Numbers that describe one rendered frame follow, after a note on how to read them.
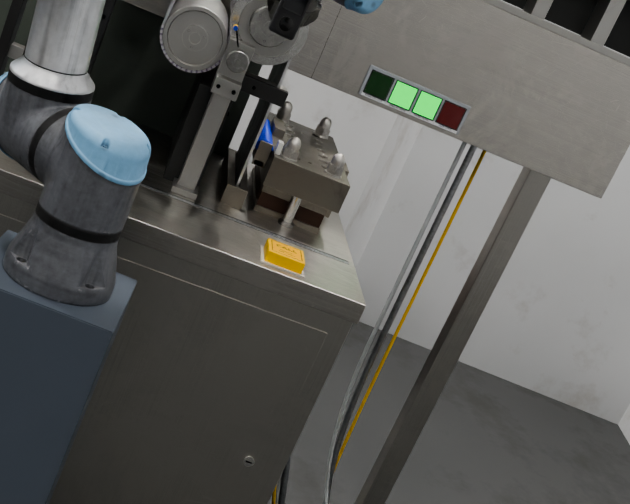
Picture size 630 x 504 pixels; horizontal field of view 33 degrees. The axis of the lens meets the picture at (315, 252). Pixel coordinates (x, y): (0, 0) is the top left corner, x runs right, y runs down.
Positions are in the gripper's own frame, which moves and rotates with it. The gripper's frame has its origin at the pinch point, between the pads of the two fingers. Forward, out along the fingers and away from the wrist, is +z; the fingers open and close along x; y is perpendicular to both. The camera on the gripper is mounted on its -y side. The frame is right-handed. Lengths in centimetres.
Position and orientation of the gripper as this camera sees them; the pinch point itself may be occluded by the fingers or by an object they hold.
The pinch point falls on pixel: (281, 27)
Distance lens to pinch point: 197.6
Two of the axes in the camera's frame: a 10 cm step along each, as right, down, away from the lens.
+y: 2.6, -8.9, 3.8
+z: -3.1, 3.0, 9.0
